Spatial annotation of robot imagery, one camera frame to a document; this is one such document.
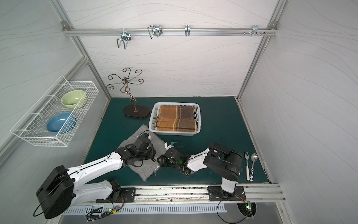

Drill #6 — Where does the bronze swirl jewelry stand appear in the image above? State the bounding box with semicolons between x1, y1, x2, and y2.
106;67;150;119

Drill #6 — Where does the white wire wall basket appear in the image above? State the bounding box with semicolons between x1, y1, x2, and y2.
10;76;99;147

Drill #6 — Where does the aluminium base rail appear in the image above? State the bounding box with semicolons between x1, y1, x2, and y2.
132;183;286;204

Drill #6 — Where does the metal double hook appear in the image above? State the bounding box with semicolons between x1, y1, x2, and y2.
117;30;131;49
147;25;163;39

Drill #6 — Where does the metal hook right end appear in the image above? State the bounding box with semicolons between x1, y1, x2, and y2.
243;25;267;36

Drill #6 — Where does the small metal hook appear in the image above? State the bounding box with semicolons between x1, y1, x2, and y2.
185;25;190;36

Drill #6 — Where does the white vented cable duct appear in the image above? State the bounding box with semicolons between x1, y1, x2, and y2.
63;203;227;216

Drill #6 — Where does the brown plaid scarf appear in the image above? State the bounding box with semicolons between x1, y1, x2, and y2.
156;105;197;133

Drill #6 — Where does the right black cable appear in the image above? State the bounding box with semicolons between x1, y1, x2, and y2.
213;195;257;224

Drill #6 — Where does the left cable bundle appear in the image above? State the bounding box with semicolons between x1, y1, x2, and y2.
85;193;126;222

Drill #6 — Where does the silver fork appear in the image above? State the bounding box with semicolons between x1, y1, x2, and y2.
245;152;250;181

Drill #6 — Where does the grey scarf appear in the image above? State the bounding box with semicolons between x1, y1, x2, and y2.
119;125;167;182

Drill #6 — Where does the green ceramic bowl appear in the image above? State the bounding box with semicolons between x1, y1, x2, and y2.
61;90;87;109

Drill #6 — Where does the metal double hook middle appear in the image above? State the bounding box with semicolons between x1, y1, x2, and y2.
147;25;163;39

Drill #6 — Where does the metal double hook left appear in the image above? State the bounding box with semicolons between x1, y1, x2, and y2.
117;30;131;49

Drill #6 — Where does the aluminium crossbar rail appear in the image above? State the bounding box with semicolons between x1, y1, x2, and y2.
63;27;278;37

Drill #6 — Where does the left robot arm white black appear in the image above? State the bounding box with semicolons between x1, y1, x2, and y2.
36;144;156;219

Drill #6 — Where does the white plastic perforated basket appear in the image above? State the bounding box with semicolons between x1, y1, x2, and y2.
148;102;201;136

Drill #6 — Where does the silver spoon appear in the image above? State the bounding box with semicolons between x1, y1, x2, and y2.
249;153;258;182

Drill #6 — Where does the blue ceramic bowl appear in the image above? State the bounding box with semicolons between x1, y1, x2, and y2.
46;112;77;134

